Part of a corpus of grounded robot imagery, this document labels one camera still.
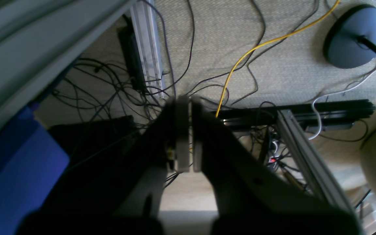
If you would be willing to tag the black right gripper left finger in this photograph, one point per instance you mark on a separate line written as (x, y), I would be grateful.
(109, 194)

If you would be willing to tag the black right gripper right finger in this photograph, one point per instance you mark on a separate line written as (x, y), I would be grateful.
(252, 200)

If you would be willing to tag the blue cloth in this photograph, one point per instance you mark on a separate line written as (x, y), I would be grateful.
(31, 162)

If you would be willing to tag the round blue-grey stand base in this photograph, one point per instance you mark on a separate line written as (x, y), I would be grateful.
(351, 42)

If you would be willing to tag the silver aluminium frame rail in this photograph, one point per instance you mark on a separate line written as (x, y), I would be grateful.
(313, 168)

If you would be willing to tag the black aluminium frame rail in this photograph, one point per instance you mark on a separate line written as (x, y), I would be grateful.
(334, 115)

